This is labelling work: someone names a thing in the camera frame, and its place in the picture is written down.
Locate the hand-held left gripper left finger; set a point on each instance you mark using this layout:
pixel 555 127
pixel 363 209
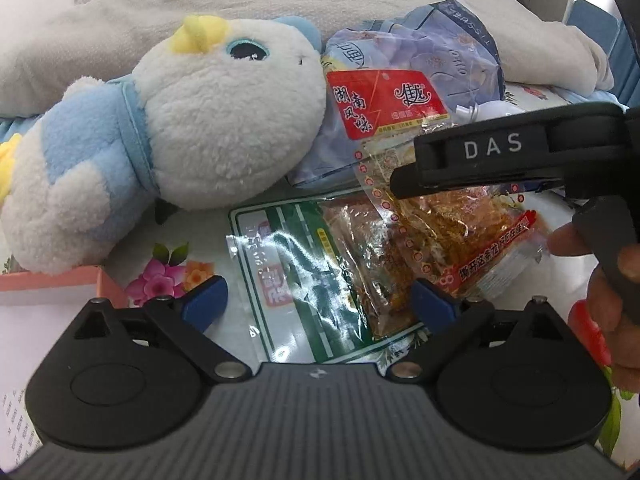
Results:
pixel 207 302

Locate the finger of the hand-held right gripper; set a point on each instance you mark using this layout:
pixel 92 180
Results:
pixel 450 177

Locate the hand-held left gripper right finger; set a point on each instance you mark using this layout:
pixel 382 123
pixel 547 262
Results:
pixel 432 305

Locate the green label clear snack packet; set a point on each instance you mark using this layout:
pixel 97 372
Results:
pixel 290 270

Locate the red label clear snack packet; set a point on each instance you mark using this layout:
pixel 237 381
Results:
pixel 385 105

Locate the person's right hand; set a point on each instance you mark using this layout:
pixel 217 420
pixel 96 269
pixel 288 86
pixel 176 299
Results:
pixel 622 340

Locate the floral mat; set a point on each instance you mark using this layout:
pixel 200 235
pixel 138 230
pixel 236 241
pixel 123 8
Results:
pixel 200 225

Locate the white spray bottle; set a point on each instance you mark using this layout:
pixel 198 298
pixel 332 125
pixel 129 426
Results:
pixel 495 110

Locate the blue curtain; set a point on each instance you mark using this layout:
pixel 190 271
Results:
pixel 632 87

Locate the blue chair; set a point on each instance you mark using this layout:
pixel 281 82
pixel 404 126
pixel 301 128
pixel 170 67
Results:
pixel 595 35

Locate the blue purple plastic bag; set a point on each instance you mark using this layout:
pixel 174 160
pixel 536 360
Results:
pixel 440 45

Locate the hanging dark clothes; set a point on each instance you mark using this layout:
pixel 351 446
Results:
pixel 627 10

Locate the white blue plush toy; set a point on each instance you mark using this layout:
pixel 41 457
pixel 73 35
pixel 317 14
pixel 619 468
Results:
pixel 210 125

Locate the orange box lid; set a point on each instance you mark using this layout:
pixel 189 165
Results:
pixel 30 340

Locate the grey blanket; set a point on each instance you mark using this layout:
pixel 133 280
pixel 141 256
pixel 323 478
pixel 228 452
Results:
pixel 150 15

